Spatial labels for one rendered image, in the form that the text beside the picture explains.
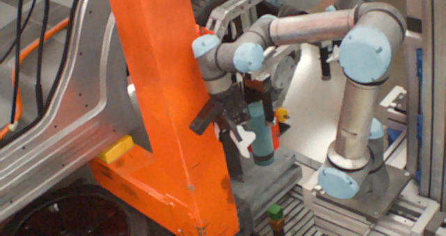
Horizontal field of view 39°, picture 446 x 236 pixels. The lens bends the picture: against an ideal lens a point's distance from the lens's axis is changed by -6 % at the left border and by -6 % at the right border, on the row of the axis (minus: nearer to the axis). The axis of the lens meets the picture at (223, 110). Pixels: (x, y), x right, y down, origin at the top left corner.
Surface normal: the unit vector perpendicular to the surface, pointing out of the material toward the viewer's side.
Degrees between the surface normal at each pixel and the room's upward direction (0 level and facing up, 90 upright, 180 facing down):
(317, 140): 0
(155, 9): 90
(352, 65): 83
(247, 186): 0
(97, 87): 90
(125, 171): 0
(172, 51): 90
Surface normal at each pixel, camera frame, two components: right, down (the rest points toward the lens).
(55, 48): -0.24, -0.75
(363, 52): -0.51, 0.46
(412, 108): -0.64, 0.53
